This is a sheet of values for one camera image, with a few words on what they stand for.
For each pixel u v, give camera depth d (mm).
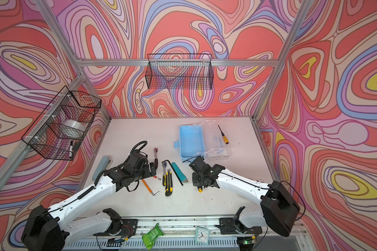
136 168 625
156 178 885
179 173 907
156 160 959
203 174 625
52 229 383
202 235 701
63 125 688
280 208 411
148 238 695
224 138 933
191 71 951
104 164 904
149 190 857
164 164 933
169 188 843
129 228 722
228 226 733
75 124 734
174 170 914
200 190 798
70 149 719
